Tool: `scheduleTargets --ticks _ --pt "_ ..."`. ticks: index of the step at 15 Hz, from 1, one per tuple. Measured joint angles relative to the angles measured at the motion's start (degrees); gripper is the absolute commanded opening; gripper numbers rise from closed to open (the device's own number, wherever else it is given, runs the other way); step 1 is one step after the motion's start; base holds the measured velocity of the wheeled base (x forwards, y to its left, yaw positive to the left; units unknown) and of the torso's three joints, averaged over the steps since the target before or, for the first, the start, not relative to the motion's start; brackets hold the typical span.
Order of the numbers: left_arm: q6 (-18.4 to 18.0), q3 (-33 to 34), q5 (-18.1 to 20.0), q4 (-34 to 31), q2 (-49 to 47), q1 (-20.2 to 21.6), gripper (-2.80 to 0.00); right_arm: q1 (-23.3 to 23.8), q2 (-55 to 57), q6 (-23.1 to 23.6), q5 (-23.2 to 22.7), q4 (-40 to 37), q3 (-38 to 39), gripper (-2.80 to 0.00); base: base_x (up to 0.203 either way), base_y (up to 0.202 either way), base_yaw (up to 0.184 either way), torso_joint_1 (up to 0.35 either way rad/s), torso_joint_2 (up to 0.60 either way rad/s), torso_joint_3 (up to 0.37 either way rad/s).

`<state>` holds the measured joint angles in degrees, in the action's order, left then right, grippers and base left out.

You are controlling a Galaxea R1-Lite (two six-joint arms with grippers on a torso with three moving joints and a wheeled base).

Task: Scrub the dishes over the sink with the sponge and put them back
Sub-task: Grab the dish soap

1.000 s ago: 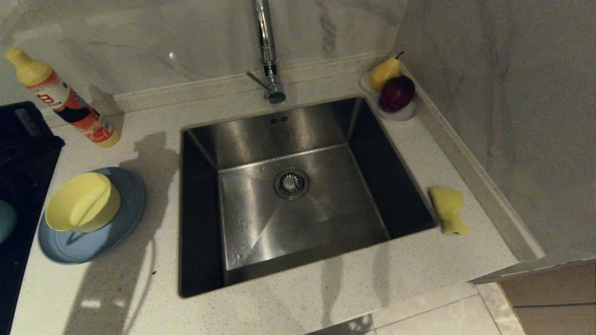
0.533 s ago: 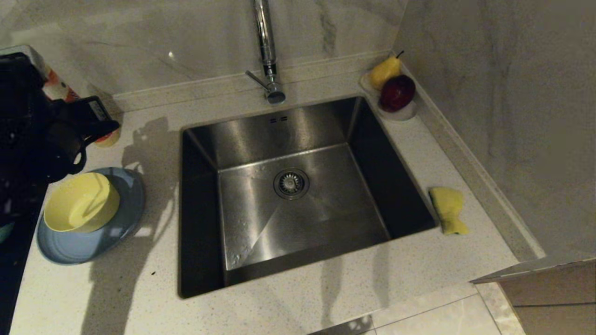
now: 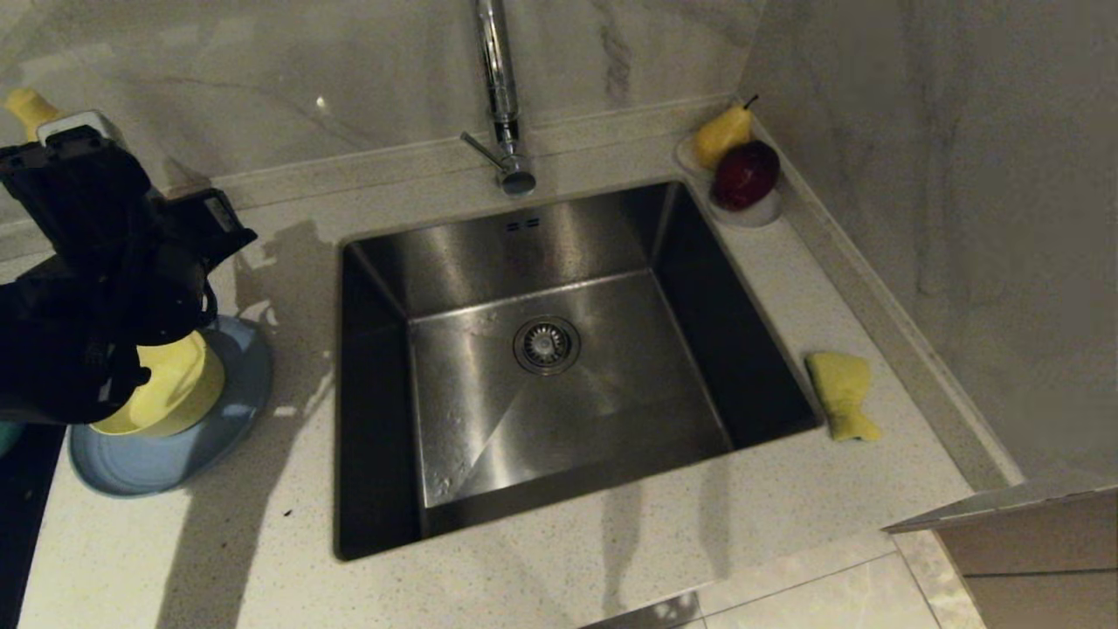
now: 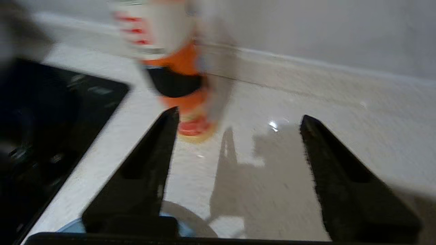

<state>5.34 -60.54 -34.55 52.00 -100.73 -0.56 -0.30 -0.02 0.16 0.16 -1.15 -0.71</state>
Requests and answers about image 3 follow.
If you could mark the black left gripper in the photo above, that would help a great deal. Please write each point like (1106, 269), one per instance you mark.
(166, 301)

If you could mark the orange dish soap bottle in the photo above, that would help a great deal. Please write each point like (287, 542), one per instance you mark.
(26, 107)

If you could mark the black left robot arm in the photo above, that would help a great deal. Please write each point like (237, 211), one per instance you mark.
(52, 349)

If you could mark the metal sink drain strainer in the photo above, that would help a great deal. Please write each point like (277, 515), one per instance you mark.
(547, 345)

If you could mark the stainless steel sink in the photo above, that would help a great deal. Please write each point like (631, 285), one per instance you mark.
(629, 358)

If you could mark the yellow green sponge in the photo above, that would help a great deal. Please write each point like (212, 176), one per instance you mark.
(842, 389)

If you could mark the yellow plastic bowl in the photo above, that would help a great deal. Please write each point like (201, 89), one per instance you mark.
(179, 384)

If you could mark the blue round plate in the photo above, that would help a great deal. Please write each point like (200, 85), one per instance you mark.
(175, 463)

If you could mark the teal bowl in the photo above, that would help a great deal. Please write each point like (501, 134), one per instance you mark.
(7, 437)

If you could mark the chrome faucet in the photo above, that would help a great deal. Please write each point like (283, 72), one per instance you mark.
(500, 96)

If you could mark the black induction cooktop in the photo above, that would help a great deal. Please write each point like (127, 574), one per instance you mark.
(17, 524)

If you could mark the yellow pear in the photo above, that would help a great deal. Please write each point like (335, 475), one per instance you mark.
(721, 136)

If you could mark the dark red apple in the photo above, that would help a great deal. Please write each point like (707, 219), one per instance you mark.
(745, 176)

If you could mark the small white fruit dish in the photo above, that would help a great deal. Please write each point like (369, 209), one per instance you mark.
(753, 218)

